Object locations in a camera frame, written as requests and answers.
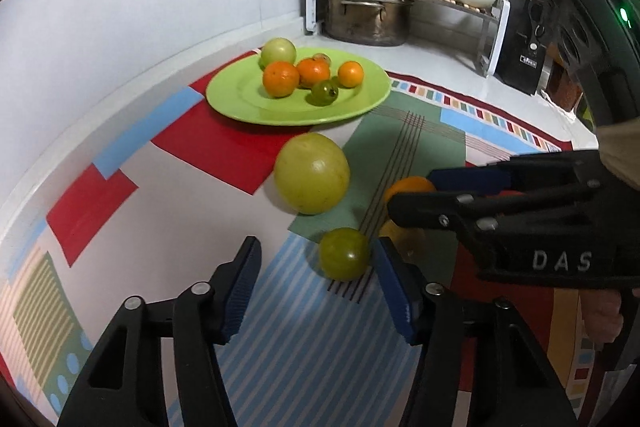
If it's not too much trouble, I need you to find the small orange tangerine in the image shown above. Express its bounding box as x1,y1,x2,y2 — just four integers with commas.
383,176,436,206

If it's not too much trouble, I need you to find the small green round fruit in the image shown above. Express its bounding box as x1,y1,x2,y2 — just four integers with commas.
319,228,371,282

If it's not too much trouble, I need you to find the large yellow-green pear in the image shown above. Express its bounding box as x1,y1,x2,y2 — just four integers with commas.
273,132,350,216

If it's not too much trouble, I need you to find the small orange kumquat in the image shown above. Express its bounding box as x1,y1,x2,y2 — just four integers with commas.
337,61,364,89

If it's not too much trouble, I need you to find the small dark green fruit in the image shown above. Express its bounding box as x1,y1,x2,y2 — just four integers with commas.
310,80,340,106

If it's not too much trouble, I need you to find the brown kiwi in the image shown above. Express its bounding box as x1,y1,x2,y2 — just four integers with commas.
312,53,331,67
378,220,426,262

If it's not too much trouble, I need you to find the large orange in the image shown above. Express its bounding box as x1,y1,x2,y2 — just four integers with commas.
262,61,299,98

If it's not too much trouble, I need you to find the large green apple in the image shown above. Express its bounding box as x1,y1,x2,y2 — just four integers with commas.
259,38,297,69

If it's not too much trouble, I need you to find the white metal kitchen rack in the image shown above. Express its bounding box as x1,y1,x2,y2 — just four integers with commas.
304,0,511,77

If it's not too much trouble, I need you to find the person right hand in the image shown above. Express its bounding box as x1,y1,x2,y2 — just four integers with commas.
579,289,624,345

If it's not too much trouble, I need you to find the black knife block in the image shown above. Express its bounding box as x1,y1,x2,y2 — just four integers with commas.
496,0,551,95

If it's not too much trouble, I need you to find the colourful patterned table mat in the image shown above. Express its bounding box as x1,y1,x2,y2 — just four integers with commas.
1,49,596,426

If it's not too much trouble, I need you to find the stainless steel stock pot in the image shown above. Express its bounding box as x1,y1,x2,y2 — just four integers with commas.
323,0,413,46

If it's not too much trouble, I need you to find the lime green plate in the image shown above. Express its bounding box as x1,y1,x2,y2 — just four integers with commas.
205,46,392,127

